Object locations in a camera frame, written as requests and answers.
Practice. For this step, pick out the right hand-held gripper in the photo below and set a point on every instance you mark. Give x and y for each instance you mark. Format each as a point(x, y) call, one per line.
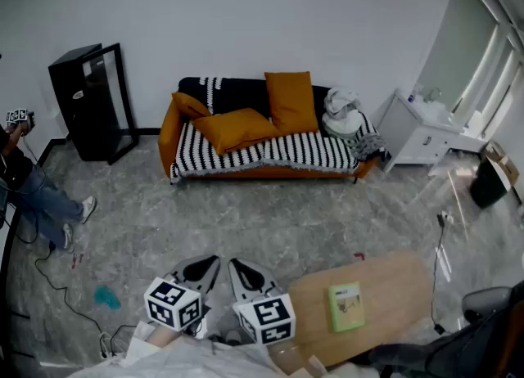
point(266, 319)

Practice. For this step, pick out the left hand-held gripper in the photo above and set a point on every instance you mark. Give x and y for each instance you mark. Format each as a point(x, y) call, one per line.
point(172, 304)

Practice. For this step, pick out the person's right forearm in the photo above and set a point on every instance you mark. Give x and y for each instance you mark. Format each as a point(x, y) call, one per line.
point(283, 356)

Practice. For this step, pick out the person's left forearm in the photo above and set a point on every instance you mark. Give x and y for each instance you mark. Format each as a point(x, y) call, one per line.
point(163, 336)

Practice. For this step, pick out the small orange zippered cushion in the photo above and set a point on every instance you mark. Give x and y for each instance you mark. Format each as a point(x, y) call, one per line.
point(188, 105)

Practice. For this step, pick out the person's white shirt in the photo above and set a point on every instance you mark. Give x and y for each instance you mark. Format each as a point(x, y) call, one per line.
point(196, 362)

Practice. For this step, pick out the teal cloth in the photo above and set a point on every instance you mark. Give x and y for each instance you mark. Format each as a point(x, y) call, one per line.
point(107, 298)

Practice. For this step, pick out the green book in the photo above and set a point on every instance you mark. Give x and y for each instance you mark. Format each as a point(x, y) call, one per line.
point(346, 307)

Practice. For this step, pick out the orange sofa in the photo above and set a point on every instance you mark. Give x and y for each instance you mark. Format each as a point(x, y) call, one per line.
point(168, 139)

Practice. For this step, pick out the light wooden table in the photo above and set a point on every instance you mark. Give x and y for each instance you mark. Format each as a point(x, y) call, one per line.
point(393, 286)

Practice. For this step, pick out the dark sofa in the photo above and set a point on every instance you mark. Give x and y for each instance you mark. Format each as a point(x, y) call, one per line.
point(303, 147)

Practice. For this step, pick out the pale green folded cloth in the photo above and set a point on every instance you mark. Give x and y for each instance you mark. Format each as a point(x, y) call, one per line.
point(341, 126)

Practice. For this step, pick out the grey knitted cloth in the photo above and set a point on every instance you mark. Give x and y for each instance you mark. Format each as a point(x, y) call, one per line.
point(370, 145)

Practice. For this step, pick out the white crumpled garment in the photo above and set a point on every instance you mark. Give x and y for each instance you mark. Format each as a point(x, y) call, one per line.
point(340, 101)

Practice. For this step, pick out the white washbasin cabinet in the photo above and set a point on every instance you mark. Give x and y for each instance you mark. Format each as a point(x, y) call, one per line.
point(409, 135)

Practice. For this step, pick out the blue capped bottle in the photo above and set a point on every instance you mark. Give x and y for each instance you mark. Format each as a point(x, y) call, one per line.
point(414, 94)

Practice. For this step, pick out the black trash bin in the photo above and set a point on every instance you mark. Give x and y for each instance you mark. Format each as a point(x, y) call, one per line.
point(487, 184)

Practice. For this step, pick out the chrome faucet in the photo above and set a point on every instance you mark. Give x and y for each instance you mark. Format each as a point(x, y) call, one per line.
point(432, 93)

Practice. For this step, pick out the cardboard box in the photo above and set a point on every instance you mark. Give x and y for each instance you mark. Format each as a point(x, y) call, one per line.
point(505, 163)

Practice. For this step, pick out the white framed glass partition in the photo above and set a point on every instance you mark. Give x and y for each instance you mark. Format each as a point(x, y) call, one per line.
point(462, 41)

